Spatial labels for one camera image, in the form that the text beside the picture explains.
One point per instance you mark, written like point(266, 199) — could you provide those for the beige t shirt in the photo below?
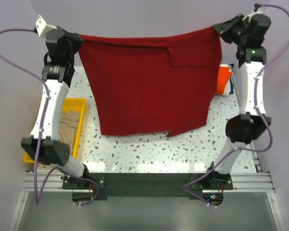
point(68, 128)

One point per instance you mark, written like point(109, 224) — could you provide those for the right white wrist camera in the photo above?
point(257, 9)

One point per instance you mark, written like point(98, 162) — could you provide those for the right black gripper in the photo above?
point(224, 28)

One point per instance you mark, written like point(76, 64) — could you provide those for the aluminium frame rail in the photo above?
point(245, 183)

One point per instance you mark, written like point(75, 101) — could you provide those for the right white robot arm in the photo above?
point(251, 121)

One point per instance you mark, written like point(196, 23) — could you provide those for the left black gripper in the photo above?
point(75, 37)

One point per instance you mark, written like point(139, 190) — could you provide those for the yellow plastic tray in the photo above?
point(56, 152)

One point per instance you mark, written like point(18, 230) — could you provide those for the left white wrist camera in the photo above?
point(42, 28)

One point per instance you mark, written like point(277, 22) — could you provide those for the folded white t shirt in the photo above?
point(227, 90)

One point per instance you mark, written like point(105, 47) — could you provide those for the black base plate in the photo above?
point(144, 185)

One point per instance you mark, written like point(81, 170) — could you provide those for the folded orange t shirt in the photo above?
point(222, 79)

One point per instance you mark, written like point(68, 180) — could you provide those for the dark red t shirt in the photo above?
point(144, 85)

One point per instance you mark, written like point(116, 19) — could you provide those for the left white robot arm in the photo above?
point(56, 82)

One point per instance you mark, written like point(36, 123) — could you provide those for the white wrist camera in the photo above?
point(257, 9)
point(42, 28)

